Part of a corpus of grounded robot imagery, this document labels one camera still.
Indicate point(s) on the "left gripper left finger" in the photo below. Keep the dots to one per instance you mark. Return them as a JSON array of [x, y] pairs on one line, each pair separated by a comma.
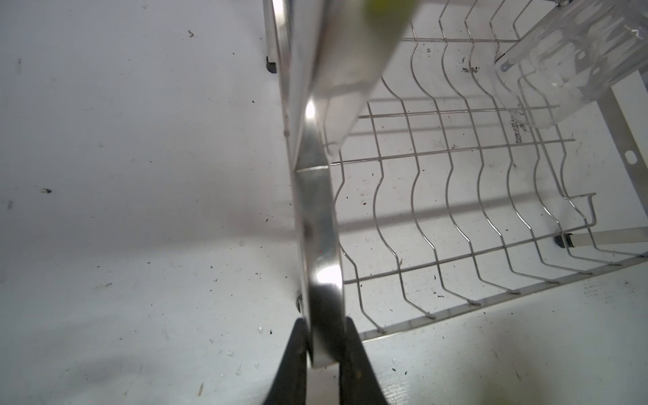
[[290, 382]]

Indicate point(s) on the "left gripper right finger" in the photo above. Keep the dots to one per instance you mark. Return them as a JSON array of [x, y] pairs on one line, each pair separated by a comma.
[[357, 381]]

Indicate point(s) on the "steel two-tier dish rack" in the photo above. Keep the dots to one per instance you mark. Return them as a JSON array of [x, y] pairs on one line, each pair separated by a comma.
[[431, 176]]

